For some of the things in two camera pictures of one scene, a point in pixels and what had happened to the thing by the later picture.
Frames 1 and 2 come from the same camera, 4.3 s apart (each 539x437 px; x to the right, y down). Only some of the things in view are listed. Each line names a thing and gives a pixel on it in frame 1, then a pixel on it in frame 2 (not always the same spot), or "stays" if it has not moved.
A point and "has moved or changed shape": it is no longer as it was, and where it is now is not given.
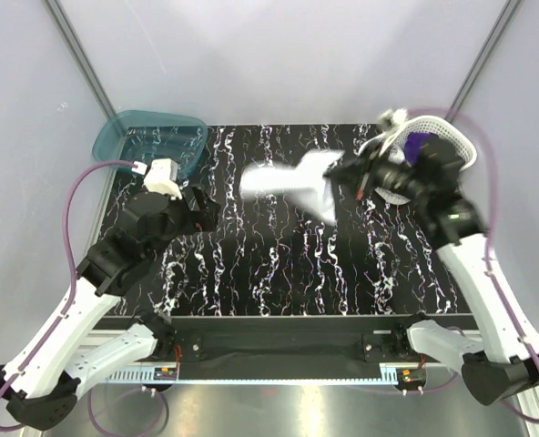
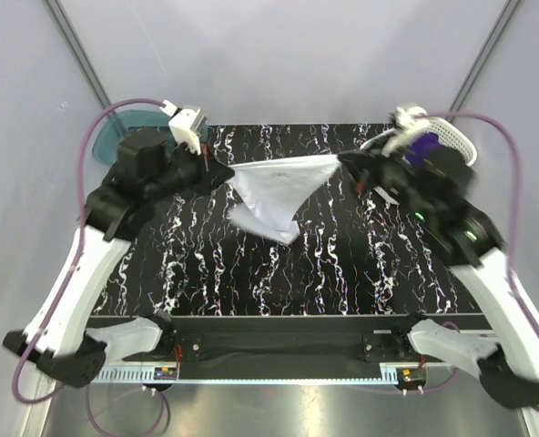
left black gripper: (204, 219) -> (208, 173)
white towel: (305, 181) has moved or changed shape
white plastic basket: (436, 125) stays
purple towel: (412, 144) stays
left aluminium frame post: (66, 32) stays
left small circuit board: (165, 373) stays
